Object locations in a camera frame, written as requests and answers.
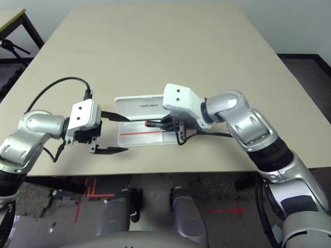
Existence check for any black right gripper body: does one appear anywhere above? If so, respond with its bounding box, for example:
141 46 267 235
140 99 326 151
167 115 198 144

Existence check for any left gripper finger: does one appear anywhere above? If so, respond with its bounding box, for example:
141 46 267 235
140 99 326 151
96 146 129 157
100 111 130 122

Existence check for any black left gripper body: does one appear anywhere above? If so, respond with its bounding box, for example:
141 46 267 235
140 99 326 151
76 120 104 154

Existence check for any black marker with red cap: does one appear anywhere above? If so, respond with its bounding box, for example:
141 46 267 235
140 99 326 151
144 120 166 128

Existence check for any white plastic pencil case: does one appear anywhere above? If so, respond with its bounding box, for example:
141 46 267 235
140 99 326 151
114 94 182 147

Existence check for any black table foot bar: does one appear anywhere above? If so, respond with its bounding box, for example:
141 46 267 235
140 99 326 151
24 176 87 194

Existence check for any grey robot left leg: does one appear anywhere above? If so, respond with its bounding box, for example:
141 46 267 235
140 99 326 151
97 188 132 237

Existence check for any grey robot leg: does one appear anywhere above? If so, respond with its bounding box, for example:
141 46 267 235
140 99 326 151
172 186 209 246
97 188 132 237

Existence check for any grey robot right leg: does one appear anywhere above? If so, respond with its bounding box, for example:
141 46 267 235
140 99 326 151
172 186 209 246

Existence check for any grey robot torso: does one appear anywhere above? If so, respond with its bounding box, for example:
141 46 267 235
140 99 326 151
59 231 207 248

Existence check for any black tripod stand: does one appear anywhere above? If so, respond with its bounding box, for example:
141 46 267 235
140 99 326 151
0 38 31 65

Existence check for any light blue floor object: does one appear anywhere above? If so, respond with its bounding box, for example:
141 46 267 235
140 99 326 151
271 224 282 239

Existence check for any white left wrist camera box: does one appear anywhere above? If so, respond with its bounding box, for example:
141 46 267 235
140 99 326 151
64 99 101 145

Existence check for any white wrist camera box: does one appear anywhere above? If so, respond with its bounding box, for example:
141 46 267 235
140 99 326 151
162 83 214 130
64 99 101 145

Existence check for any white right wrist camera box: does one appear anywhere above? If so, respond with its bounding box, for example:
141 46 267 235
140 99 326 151
162 83 214 130

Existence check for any beige side table black frame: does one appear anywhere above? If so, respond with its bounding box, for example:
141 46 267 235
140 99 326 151
0 8 44 50

